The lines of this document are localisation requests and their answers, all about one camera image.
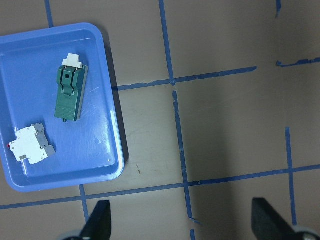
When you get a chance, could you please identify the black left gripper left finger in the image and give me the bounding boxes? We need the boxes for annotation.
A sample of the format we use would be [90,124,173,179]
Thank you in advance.
[79,200,112,240]

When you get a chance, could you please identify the white grey terminal block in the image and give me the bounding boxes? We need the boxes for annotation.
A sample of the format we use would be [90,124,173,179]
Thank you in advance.
[8,123,56,165]

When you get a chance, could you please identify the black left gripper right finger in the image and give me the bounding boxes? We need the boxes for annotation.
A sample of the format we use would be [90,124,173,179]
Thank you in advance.
[251,197,300,240]

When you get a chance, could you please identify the green terminal block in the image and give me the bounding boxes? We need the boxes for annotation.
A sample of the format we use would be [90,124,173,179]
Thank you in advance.
[54,53,89,123]

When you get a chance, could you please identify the blue plastic tray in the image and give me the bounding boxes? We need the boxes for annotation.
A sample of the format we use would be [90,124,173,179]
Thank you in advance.
[0,23,125,193]

